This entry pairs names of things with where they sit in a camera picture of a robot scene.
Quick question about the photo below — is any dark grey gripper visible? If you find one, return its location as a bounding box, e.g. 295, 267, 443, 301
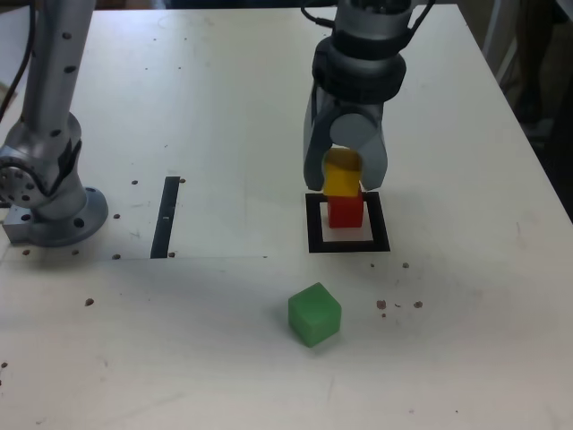
303, 86, 389, 195

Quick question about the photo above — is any yellow cube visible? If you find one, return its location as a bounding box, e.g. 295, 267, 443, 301
322, 147, 363, 199

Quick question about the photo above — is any red cube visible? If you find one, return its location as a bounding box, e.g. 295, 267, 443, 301
327, 193, 364, 230

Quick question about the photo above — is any green cube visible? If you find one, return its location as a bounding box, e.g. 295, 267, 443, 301
286, 281, 343, 348

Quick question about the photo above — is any black tape square outline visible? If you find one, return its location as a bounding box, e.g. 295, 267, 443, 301
304, 191, 391, 254

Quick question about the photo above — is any black tape strip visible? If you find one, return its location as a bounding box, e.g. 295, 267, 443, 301
150, 176, 181, 260

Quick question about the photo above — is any white frame post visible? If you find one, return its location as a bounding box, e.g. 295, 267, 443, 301
481, 0, 523, 87

